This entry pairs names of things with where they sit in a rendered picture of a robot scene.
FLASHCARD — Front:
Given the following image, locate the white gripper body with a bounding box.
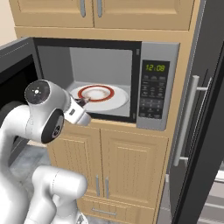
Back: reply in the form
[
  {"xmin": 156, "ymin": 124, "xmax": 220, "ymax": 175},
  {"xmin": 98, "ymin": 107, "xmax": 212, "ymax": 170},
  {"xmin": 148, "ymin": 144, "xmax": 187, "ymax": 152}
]
[{"xmin": 75, "ymin": 102, "xmax": 92, "ymax": 127}]

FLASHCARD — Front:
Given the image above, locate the black microwave door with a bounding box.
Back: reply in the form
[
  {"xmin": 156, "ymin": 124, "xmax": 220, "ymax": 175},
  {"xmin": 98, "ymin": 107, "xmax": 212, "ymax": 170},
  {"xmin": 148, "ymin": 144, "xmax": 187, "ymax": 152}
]
[{"xmin": 0, "ymin": 37, "xmax": 43, "ymax": 168}]

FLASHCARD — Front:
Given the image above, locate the silver microwave oven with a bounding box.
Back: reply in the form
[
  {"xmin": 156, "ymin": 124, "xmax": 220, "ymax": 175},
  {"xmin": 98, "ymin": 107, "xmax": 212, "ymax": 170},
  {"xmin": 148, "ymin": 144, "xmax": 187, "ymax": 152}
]
[{"xmin": 32, "ymin": 37, "xmax": 180, "ymax": 131}]

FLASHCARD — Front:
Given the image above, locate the dark grey fridge door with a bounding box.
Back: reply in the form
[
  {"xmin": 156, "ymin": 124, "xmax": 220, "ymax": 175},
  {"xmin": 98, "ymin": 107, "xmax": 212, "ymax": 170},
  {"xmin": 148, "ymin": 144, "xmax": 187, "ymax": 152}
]
[{"xmin": 168, "ymin": 0, "xmax": 224, "ymax": 224}]

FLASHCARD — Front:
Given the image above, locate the fridge with white shelves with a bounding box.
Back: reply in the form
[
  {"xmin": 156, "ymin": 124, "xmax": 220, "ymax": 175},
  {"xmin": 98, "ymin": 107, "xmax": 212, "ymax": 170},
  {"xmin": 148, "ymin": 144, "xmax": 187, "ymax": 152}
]
[{"xmin": 200, "ymin": 170, "xmax": 224, "ymax": 224}]

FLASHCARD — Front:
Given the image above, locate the light wood cupboard door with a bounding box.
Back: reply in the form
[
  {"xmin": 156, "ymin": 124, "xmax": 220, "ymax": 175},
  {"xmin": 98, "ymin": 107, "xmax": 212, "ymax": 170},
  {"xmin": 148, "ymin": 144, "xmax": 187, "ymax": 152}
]
[
  {"xmin": 100, "ymin": 128, "xmax": 171, "ymax": 210},
  {"xmin": 8, "ymin": 0, "xmax": 95, "ymax": 29},
  {"xmin": 46, "ymin": 122, "xmax": 102, "ymax": 198},
  {"xmin": 92, "ymin": 0, "xmax": 196, "ymax": 32}
]

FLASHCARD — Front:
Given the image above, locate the light wood drawer front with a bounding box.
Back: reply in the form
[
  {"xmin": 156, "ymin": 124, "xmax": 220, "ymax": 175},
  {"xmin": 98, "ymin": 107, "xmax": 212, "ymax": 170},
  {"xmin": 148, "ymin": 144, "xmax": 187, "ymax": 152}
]
[{"xmin": 76, "ymin": 195, "xmax": 156, "ymax": 224}]

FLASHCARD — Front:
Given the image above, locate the white plate with red ring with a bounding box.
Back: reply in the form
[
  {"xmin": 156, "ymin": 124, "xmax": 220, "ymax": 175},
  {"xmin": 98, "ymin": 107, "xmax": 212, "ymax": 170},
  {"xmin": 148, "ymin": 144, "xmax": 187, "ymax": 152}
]
[{"xmin": 69, "ymin": 83, "xmax": 130, "ymax": 112}]

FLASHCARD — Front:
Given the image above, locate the grey cupboard handle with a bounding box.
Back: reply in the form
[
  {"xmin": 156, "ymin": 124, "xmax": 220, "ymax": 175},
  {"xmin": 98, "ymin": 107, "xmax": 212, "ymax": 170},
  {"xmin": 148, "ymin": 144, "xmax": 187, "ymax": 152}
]
[
  {"xmin": 96, "ymin": 0, "xmax": 104, "ymax": 18},
  {"xmin": 94, "ymin": 174, "xmax": 102, "ymax": 197},
  {"xmin": 104, "ymin": 176, "xmax": 110, "ymax": 200},
  {"xmin": 80, "ymin": 0, "xmax": 88, "ymax": 18}
]

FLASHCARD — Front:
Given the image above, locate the grey drawer handle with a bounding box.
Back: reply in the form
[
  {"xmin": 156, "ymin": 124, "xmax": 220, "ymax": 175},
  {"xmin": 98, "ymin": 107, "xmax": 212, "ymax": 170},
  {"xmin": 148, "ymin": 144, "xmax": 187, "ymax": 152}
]
[{"xmin": 90, "ymin": 206, "xmax": 118, "ymax": 217}]

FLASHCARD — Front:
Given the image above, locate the silver fridge door handle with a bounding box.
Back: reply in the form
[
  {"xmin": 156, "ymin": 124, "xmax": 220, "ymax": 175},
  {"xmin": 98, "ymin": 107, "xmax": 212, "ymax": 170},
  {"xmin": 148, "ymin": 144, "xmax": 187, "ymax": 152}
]
[{"xmin": 172, "ymin": 74, "xmax": 214, "ymax": 168}]

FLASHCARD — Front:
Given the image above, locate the light wood cabinet frame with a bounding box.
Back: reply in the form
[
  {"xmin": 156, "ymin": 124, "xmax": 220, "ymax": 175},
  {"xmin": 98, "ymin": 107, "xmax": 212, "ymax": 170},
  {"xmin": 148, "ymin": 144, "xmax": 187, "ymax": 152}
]
[{"xmin": 8, "ymin": 0, "xmax": 203, "ymax": 224}]

